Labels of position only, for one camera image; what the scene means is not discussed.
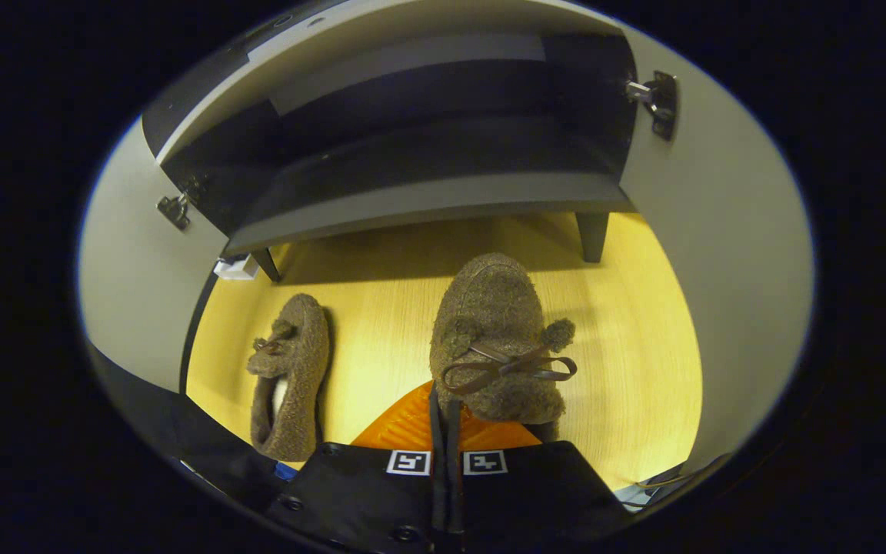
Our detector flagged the small white box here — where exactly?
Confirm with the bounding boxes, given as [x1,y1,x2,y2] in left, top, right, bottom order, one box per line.
[215,255,260,280]

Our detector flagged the brown fuzzy shoe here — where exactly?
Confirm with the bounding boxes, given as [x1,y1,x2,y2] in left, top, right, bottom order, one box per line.
[429,252,578,443]
[247,292,332,462]

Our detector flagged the metal door hinge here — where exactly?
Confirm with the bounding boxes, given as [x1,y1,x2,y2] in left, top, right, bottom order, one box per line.
[626,71,678,142]
[157,179,205,230]

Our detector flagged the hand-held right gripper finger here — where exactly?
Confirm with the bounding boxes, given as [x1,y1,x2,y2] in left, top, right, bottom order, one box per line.
[262,381,448,554]
[447,400,636,551]

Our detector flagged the white shoe cabinet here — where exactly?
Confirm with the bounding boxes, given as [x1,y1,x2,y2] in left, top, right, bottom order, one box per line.
[142,0,640,284]

